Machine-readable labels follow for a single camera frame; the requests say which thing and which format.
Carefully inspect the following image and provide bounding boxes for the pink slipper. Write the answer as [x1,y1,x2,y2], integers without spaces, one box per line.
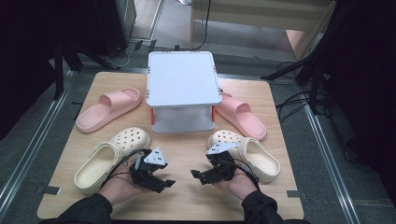
[75,87,144,134]
[214,91,268,142]

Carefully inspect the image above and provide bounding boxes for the light wooden cabinet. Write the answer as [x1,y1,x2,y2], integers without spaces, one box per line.
[190,0,337,62]

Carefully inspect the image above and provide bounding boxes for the person's left hand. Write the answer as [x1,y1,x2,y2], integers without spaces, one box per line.
[99,169,153,206]

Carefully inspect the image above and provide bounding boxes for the grey tape strip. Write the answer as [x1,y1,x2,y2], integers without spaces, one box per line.
[286,189,308,201]
[35,185,62,196]

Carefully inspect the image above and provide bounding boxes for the cream clog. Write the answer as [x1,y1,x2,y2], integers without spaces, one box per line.
[73,126,152,195]
[206,129,282,185]

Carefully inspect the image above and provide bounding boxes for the black floor cables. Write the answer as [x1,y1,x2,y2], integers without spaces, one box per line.
[275,60,328,123]

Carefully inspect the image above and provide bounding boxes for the white two-tier shoe rack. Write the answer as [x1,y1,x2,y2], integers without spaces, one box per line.
[146,50,223,134]

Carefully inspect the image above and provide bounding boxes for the person's right hand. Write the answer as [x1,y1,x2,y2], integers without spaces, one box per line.
[214,167,260,202]

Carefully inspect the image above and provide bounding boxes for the metal floor rail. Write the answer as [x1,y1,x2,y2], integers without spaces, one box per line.
[0,69,78,216]
[298,87,362,224]

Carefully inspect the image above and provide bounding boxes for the white floor cable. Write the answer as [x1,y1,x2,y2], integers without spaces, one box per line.
[106,45,132,68]

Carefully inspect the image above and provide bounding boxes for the right hand-held gripper black cable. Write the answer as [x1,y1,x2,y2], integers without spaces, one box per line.
[232,158,261,191]

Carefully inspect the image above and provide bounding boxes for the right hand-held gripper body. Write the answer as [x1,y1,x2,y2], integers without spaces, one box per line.
[204,141,241,185]

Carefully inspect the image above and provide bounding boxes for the hanging black cable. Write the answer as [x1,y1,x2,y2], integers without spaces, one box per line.
[192,0,213,51]

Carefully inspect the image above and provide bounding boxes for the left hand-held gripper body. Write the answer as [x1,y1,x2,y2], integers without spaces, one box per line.
[129,147,169,192]

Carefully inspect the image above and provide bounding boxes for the black tripod stand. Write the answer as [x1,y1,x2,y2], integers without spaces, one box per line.
[261,46,331,115]
[50,40,120,101]

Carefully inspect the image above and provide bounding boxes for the dark cabinet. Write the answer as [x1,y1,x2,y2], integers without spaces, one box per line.
[92,0,138,57]

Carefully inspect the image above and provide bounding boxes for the black curtain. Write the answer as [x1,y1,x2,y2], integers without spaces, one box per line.
[323,0,396,200]
[0,0,104,141]

